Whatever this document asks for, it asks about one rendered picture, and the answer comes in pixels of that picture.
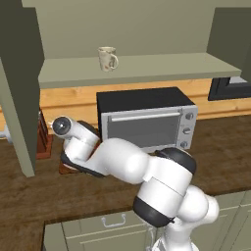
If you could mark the olive green drawer front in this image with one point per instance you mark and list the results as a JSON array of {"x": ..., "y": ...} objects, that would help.
[{"x": 85, "y": 225}]

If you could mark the olive green wall cabinet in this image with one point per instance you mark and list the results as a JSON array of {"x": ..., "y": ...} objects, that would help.
[{"x": 140, "y": 70}]

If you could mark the pale grey kettle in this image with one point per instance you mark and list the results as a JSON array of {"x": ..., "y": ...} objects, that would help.
[{"x": 6, "y": 135}]

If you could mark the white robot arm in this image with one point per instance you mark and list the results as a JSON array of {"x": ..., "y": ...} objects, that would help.
[{"x": 121, "y": 160}]

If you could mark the beige patterned mug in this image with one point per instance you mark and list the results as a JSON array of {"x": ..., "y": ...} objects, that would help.
[{"x": 106, "y": 59}]

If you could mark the brown wooden tray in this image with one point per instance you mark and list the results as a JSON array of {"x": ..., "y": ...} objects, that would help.
[{"x": 65, "y": 168}]

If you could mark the silver black toaster oven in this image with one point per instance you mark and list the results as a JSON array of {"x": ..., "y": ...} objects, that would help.
[{"x": 143, "y": 101}]

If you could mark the olive green cabinet door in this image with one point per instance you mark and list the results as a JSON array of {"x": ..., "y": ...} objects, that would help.
[
  {"x": 228, "y": 36},
  {"x": 19, "y": 81}
]

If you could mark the olive green base cupboards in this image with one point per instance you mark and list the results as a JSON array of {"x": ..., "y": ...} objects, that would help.
[{"x": 228, "y": 225}]

